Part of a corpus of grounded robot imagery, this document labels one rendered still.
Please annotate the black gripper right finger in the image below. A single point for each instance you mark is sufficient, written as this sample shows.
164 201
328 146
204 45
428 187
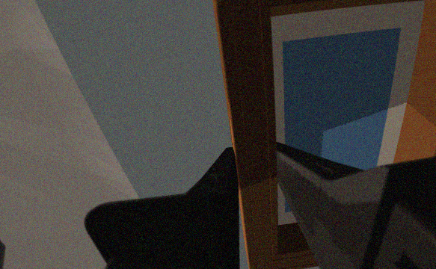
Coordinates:
343 211

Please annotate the brown rectangular picture frame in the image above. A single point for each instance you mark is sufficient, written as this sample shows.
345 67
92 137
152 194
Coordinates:
352 81

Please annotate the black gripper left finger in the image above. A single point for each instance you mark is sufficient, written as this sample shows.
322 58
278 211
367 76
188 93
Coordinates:
204 217

